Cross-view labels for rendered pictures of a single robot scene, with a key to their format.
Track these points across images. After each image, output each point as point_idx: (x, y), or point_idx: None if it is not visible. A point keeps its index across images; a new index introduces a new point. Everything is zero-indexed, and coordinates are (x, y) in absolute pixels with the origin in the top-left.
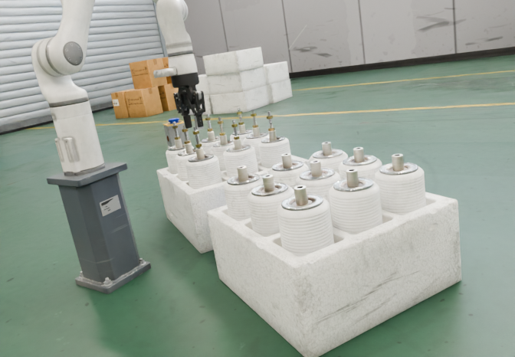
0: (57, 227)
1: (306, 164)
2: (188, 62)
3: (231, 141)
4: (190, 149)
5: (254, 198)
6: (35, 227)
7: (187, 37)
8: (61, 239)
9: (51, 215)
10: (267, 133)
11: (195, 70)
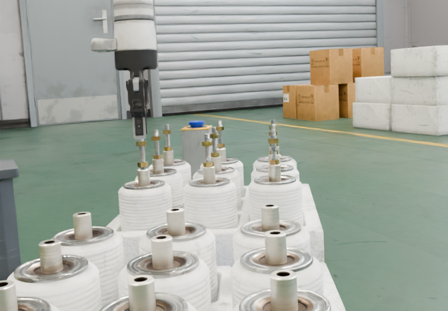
0: (49, 235)
1: (313, 236)
2: (133, 33)
3: (229, 169)
4: (157, 167)
5: (8, 277)
6: (35, 227)
7: None
8: (29, 251)
9: (67, 217)
10: (291, 168)
11: (145, 45)
